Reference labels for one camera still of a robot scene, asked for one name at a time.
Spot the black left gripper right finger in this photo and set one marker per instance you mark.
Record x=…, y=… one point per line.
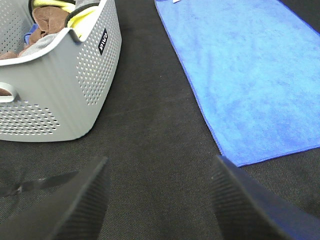
x=245, y=210

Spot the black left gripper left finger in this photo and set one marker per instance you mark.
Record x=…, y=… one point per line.
x=76, y=211

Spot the blue microfiber towel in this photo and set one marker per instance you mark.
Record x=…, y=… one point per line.
x=254, y=68

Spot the black tape strip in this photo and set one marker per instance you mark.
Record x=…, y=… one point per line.
x=38, y=184

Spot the grey perforated laundry basket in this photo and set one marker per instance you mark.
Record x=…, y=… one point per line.
x=57, y=93

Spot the grey towel in basket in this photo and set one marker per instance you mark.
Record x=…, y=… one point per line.
x=38, y=45

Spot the yellow towel in basket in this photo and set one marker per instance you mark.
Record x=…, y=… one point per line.
x=80, y=17

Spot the brown towel in basket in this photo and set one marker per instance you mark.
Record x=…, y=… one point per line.
x=39, y=68

